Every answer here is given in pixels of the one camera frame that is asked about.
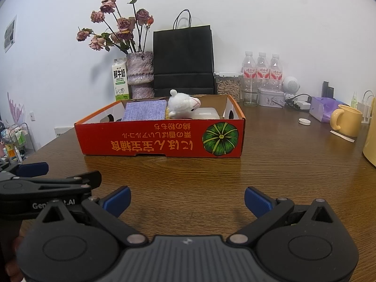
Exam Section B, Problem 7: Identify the dried pink rose bouquet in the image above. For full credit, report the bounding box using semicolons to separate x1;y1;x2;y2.
77;0;155;54

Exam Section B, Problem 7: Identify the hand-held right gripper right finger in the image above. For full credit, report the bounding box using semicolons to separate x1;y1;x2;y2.
227;186;343;246

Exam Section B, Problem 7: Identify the clear drinking glass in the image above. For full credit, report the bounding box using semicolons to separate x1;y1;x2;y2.
242;78;262;107

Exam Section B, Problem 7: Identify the white plastic box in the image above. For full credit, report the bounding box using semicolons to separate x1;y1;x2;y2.
193;107;221;120

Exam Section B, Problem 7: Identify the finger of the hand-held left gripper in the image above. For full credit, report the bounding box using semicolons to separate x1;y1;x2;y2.
18;170;102;196
0;161;49;182

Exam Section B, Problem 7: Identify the yellow mug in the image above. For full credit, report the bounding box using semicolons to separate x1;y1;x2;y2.
329;105;363;137

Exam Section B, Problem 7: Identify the clear container of seeds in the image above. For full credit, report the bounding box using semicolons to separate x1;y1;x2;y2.
214;72;243;102

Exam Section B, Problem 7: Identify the pale yellow container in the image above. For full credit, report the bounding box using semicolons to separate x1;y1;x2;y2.
363;97;376;165

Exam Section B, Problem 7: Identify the mottled purple ceramic vase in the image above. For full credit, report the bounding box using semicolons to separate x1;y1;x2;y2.
126;51;155;99

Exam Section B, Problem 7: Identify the white paper strip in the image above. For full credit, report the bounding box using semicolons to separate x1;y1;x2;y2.
329;130;355;142

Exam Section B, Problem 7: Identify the white tin box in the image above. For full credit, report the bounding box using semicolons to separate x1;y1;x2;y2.
258;88;285;108

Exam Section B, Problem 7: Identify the purple woven pouch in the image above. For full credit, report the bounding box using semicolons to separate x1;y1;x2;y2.
121;100;166;121

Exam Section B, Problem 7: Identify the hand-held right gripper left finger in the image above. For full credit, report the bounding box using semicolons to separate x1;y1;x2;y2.
35;186;149;246

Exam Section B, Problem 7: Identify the black paper shopping bag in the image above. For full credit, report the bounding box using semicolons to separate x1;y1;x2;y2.
153;9;215;96

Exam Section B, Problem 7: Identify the pale purple decorative grass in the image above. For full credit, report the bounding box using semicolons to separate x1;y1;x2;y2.
7;92;25;124

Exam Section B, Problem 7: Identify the wooden desk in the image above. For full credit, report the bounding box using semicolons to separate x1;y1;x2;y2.
0;95;376;282

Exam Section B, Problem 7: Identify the white round speaker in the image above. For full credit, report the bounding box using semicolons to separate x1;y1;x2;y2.
282;76;301;93

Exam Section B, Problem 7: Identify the orange printed cardboard box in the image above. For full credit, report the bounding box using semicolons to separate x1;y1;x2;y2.
74;94;246;158

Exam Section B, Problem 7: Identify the green and white milk carton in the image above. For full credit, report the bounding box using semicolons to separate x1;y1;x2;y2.
111;58;130;101

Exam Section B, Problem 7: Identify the white and yellow plush toy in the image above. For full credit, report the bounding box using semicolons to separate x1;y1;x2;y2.
165;90;202;118

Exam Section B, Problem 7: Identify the wall picture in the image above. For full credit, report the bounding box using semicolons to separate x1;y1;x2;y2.
4;15;17;53

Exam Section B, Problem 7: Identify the white plug with cable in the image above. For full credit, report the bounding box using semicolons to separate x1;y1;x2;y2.
360;90;376;124

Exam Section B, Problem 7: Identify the metal wire storage rack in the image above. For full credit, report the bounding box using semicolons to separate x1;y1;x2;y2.
0;122;36;165

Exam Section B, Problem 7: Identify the red label water bottle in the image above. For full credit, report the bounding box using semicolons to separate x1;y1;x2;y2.
270;54;284;90
241;51;257;80
256;52;271;80

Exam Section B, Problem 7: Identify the purple tissue pack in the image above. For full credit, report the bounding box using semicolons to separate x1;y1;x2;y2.
309;96;341;123

